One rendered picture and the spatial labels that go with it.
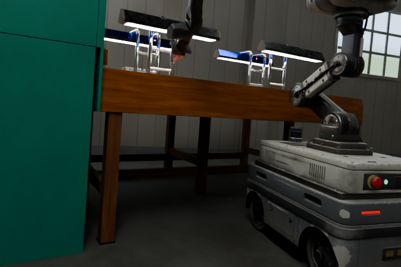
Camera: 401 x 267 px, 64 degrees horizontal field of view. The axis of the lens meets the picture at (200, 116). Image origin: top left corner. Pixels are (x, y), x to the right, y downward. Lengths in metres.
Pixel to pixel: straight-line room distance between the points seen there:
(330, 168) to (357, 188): 0.12
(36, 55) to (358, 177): 1.25
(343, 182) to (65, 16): 1.20
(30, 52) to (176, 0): 2.74
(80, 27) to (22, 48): 0.22
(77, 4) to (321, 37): 3.79
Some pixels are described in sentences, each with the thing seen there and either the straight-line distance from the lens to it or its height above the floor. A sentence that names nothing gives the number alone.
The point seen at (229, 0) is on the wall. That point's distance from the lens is 4.12.
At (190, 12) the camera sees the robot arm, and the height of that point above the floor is 1.04.
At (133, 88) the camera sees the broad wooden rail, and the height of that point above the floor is 0.69.
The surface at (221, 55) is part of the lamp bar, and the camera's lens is 2.70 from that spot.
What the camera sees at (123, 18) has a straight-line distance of 1.78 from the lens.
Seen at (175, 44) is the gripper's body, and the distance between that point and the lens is 1.61.
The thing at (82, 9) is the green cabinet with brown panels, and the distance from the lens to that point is 1.39.
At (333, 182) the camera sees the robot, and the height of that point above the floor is 0.39.
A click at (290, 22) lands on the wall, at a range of 4.49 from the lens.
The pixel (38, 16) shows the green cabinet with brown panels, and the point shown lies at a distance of 1.36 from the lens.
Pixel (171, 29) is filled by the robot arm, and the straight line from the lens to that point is 1.51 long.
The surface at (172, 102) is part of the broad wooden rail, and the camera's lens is 1.52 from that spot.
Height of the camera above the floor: 0.64
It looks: 2 degrees down
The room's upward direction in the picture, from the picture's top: 4 degrees clockwise
